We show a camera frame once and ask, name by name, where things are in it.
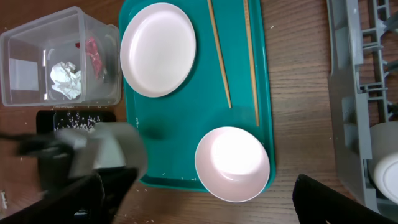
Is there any teal serving tray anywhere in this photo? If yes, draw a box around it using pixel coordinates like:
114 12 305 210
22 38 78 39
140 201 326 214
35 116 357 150
124 1 275 191

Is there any white round plate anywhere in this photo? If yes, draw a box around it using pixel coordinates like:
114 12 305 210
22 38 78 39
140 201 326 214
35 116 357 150
120 2 197 98

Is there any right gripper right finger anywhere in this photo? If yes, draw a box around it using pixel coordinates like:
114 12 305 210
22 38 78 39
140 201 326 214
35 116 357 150
292 174 395 224

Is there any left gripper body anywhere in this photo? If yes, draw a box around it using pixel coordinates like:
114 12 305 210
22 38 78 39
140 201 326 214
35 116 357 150
0 132 139 224

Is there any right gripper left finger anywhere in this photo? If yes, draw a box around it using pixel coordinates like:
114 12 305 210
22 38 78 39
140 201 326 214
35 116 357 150
1 174 106 224

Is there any grey bowl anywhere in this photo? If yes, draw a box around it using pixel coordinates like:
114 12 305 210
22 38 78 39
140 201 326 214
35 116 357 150
55 122 148 179

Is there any white tissue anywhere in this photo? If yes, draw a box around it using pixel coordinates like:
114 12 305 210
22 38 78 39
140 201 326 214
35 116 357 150
50 62 81 100

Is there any grey dishwasher rack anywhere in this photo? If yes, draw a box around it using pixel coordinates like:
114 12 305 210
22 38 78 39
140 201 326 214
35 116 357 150
326 0 397 220

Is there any black tray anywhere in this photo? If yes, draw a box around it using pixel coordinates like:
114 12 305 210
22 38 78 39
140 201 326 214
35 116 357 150
36 110 116 134

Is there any red snack wrapper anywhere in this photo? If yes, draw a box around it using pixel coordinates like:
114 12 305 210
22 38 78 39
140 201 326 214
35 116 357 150
85 37 106 80

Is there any wooden chopstick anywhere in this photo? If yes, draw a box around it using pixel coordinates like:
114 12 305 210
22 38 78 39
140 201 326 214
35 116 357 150
207 0 232 109
243 0 259 126

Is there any clear plastic bin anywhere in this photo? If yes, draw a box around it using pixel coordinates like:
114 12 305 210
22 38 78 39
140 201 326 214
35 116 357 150
1 7 122 106

